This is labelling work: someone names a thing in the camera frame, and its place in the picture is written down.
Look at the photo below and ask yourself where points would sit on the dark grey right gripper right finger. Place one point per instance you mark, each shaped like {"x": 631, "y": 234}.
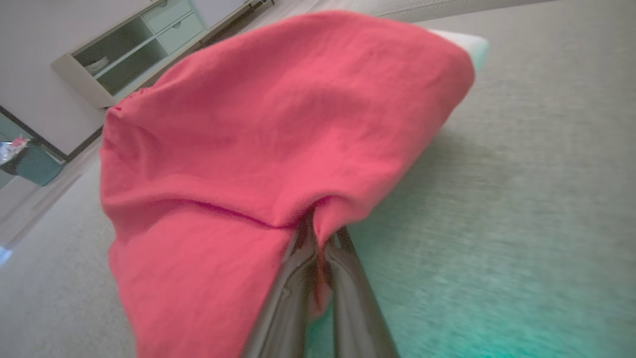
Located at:
{"x": 355, "y": 308}

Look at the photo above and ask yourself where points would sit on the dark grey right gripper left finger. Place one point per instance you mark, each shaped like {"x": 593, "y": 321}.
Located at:
{"x": 288, "y": 308}

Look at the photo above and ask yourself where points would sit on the red shorts with white stripes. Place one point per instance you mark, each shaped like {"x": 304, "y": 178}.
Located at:
{"x": 273, "y": 124}

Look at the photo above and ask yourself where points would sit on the teal waste bin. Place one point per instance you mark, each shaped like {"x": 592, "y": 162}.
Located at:
{"x": 37, "y": 166}

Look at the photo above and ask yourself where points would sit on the white shelf cabinet with drawers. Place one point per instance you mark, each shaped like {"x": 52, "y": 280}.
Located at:
{"x": 149, "y": 44}

